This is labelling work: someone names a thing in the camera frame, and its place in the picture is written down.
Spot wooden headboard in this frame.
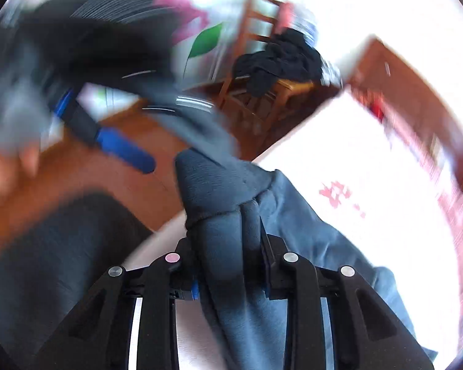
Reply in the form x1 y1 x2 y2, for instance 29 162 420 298
345 35 463 195

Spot wooden chair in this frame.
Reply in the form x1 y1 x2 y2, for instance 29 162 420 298
215 0 322 134

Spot black pants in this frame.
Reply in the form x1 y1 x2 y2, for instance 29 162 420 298
0 0 438 370

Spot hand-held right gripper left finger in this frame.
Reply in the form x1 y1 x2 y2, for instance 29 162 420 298
35 235 201 370

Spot red cloth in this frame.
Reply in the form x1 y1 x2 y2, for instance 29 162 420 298
369 99 387 121

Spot black clothes pile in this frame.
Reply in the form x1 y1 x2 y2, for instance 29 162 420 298
232 28 325 100

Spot pink cloth item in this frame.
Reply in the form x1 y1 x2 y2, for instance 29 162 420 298
275 3 296 35

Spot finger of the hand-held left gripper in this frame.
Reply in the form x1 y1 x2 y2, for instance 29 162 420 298
64 102 156 175
51 89 77 119

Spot person's dark clothing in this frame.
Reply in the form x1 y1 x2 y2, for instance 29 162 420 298
0 192 153 359

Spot bed with floral sheet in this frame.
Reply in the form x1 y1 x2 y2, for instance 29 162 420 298
125 87 463 370

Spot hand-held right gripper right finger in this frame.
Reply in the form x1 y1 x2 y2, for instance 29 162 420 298
260 234 435 370

